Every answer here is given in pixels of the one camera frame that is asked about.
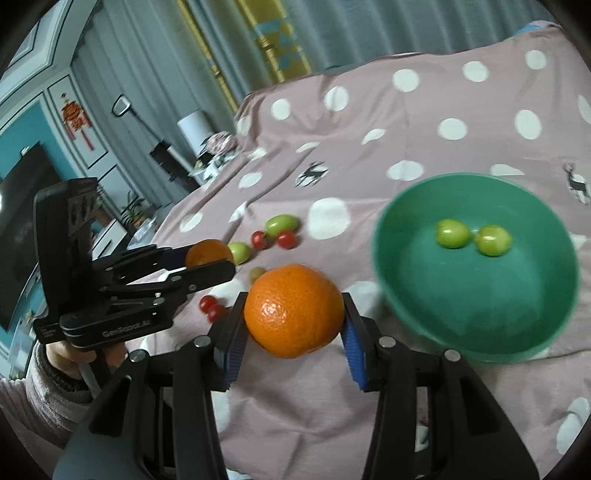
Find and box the white tv cabinet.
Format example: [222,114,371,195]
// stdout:
[90,215,139,261]

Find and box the green plastic bowl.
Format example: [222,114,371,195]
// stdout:
[372,172,580,365]

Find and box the white cylindrical lamp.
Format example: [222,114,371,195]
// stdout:
[177,109,209,147]

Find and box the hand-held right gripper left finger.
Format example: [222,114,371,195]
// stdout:
[53,292,252,480]

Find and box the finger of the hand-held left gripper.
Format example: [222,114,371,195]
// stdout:
[99,260,236,319]
[91,244,191,283]

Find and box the black television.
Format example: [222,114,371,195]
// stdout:
[0,142,65,330]

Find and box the orange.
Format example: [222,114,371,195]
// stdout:
[244,264,346,359]
[185,239,235,268]

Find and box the yellow patterned curtain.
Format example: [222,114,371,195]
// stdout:
[178,0,310,100]

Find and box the pastel printed cloth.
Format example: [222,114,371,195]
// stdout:
[512,20,563,37]

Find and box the pink polka dot blanket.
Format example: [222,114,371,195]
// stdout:
[124,21,591,480]

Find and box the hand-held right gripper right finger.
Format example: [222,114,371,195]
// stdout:
[341,292,541,480]

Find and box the red knot wall ornament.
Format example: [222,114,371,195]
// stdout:
[60,91,96,151]

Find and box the person's left hand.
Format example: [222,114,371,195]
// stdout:
[44,340,129,381]

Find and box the person's left forearm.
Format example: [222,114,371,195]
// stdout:
[0,342,100,448]

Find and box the grey curtain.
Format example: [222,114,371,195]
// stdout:
[71,0,243,185]
[286,0,559,75]

